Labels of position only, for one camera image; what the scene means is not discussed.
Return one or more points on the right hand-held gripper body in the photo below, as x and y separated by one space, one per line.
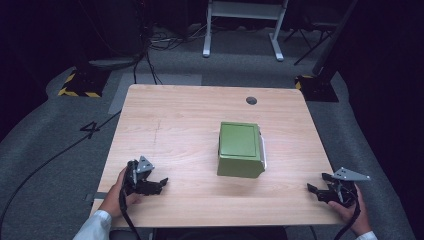
343 191

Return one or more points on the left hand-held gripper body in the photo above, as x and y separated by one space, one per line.
136 178

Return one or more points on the green box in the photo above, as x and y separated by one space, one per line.
239 148

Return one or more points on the person's left hand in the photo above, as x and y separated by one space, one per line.
115 196

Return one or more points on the person's right hand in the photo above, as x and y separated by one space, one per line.
358 220

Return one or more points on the grey tape strip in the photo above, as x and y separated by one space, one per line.
96 196

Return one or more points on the person's dark clothing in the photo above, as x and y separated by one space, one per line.
220 234

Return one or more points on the black stand with pole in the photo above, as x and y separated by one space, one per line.
318 88

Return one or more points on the black striped stand base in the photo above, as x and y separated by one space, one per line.
85 85

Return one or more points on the grey round table grommet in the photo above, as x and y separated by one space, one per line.
251 100

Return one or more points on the black tripod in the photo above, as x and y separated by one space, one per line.
310 36

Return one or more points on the white metal stand frame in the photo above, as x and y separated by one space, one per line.
245 10

